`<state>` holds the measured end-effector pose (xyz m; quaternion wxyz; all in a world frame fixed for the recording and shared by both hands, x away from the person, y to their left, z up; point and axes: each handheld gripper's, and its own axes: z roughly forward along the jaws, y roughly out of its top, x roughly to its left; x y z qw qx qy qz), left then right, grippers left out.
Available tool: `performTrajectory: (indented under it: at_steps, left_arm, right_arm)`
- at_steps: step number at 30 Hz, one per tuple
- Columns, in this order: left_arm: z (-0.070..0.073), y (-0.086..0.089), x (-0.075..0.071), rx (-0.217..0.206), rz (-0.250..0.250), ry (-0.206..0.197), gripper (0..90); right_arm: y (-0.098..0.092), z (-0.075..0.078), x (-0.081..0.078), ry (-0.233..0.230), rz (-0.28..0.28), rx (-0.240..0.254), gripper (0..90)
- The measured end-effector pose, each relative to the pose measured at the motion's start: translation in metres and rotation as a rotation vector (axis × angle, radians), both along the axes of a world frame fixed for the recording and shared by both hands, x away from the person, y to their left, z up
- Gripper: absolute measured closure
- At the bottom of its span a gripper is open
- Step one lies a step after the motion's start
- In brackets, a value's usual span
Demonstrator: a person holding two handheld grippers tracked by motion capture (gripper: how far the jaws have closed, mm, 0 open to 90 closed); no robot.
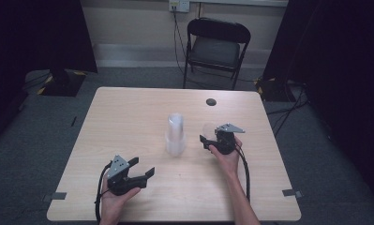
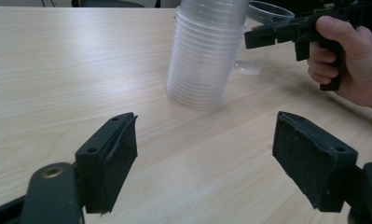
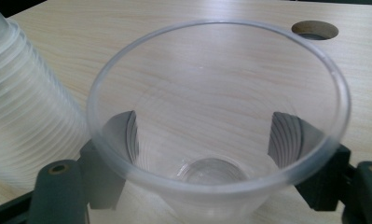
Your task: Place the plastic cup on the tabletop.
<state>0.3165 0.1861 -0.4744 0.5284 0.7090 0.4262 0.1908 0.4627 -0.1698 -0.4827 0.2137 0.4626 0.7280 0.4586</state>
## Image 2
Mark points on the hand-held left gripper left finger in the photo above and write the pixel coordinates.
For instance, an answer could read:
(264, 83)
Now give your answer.
(107, 168)

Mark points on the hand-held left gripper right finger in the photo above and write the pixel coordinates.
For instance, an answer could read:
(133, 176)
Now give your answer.
(314, 165)

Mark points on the single clear plastic cup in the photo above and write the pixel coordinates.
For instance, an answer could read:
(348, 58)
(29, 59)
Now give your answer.
(269, 14)

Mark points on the stack of clear plastic cups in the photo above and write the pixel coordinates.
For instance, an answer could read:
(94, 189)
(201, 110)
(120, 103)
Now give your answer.
(202, 53)

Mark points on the dark chair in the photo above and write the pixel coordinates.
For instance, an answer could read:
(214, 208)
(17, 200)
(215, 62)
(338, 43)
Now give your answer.
(109, 3)

